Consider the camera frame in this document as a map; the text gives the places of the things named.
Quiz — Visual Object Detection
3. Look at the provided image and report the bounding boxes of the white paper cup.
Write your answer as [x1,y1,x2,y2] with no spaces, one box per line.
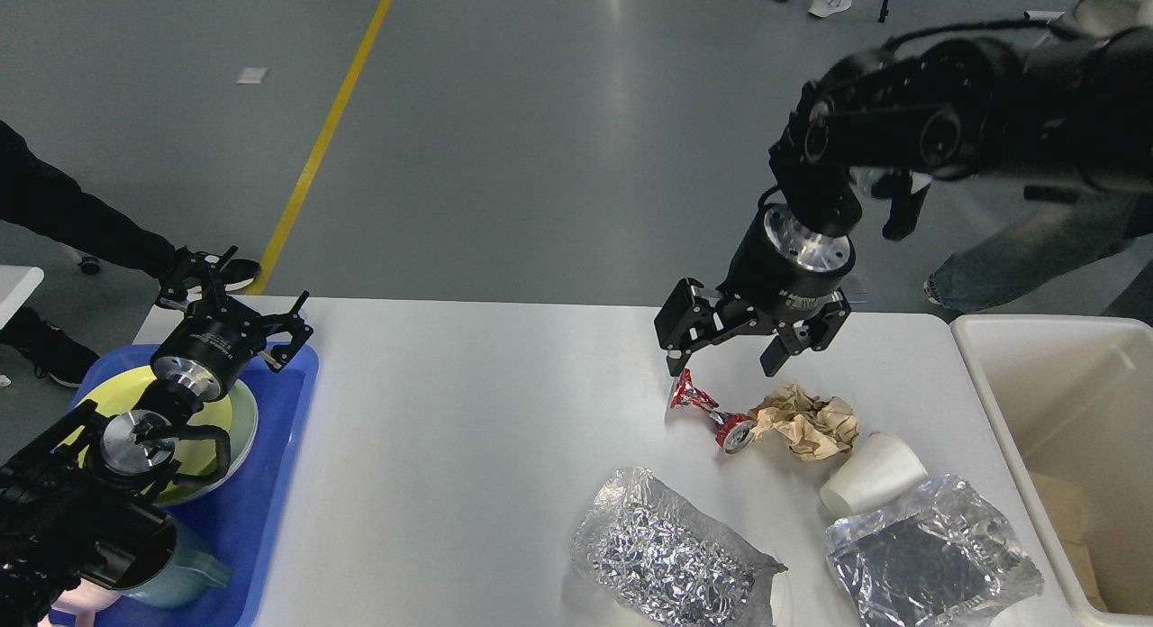
[819,432,928,519]

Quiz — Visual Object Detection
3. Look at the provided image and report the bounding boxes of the yellow plastic plate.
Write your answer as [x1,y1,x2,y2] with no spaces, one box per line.
[61,367,234,491]

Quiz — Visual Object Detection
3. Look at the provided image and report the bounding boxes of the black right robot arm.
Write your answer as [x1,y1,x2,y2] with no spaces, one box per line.
[654,20,1150,377]

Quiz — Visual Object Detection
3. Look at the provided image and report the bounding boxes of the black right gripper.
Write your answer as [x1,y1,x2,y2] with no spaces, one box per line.
[654,204,856,377]

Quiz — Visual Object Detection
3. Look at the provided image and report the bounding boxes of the silver foil bag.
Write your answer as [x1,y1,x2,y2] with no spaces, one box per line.
[826,475,1045,626]
[571,467,787,626]

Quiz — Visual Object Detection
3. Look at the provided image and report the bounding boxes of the teal mug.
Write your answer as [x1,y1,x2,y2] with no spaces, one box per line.
[110,516,233,610]

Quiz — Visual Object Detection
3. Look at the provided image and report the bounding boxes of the person in grey jeans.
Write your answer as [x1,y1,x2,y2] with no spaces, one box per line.
[924,195,1152,314]

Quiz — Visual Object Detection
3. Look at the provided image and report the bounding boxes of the white plastic bin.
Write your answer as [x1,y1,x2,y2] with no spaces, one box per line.
[950,314,1152,626]

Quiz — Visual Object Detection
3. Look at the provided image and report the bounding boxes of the blue plastic tray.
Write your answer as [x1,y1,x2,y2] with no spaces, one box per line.
[95,345,321,626]

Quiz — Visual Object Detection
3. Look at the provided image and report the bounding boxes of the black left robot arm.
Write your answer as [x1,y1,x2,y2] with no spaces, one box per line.
[3,249,312,626]

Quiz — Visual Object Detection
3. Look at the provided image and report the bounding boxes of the white rolling chair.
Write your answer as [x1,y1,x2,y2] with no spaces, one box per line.
[1035,0,1152,47]

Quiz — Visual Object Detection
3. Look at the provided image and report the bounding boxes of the pink ribbed mug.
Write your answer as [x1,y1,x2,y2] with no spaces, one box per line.
[50,579,123,626]

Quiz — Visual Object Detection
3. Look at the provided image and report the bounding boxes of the red snack wrapper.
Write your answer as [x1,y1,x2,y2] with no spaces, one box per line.
[666,368,755,455]

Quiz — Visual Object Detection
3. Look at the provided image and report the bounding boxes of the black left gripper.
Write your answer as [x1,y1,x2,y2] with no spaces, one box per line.
[150,245,312,405]

